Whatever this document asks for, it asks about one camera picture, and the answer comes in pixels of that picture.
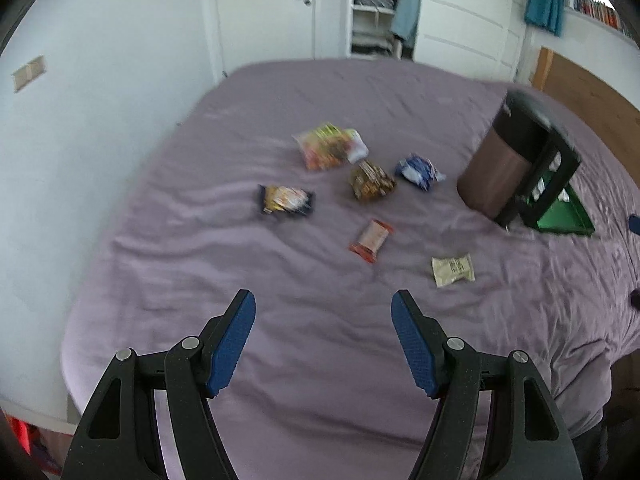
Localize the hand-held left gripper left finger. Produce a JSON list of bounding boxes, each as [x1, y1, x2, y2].
[[61, 289, 257, 480]]

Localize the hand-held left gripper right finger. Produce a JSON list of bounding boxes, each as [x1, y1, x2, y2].
[[391, 289, 583, 480]]

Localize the blue white snack packet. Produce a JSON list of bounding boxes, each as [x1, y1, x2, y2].
[[395, 152, 447, 193]]

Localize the clear bag of colourful snacks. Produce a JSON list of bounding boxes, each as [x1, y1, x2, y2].
[[292, 121, 370, 172]]

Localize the green tray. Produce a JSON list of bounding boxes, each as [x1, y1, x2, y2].
[[537, 185, 596, 237]]

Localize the cream snack packet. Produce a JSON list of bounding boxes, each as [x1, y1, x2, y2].
[[431, 253, 474, 288]]

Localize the bed with purple sheet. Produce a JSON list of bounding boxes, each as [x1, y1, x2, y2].
[[60, 57, 640, 480]]

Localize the orange white snack bar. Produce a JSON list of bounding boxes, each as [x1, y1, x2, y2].
[[348, 218, 395, 264]]

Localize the wooden headboard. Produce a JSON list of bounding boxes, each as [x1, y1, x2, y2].
[[530, 46, 640, 146]]

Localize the copper bin with black lid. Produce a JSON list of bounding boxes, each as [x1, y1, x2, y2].
[[456, 87, 566, 226]]

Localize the dark blue yellow snack packet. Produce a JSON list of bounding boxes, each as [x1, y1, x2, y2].
[[258, 184, 316, 217]]

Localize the brown gold snack packet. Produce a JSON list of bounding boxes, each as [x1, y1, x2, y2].
[[349, 159, 397, 203]]

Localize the row of books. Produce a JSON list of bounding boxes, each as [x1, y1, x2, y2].
[[565, 0, 633, 36]]

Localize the white wardrobe door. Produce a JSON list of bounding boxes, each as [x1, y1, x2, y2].
[[415, 0, 531, 81]]

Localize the folded grey clothes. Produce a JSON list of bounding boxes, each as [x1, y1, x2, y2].
[[352, 34, 396, 55]]

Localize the hanging light blue garment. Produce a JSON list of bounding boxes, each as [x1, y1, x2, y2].
[[390, 0, 425, 41]]

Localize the open white wardrobe shelves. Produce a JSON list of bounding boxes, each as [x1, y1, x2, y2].
[[347, 0, 423, 58]]

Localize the black frame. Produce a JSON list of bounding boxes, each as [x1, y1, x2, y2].
[[515, 132, 583, 228]]

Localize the beige light switch panel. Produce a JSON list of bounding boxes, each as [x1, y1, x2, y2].
[[12, 55, 47, 93]]

